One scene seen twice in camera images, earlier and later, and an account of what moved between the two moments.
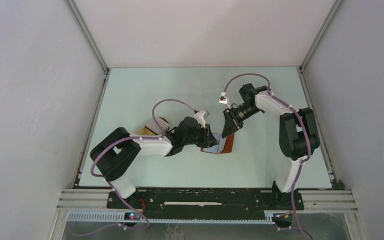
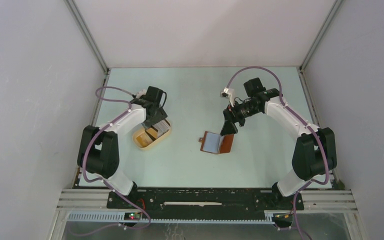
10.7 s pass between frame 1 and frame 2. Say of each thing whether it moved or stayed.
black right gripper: stayed
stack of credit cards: stayed
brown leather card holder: stayed
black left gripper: moved
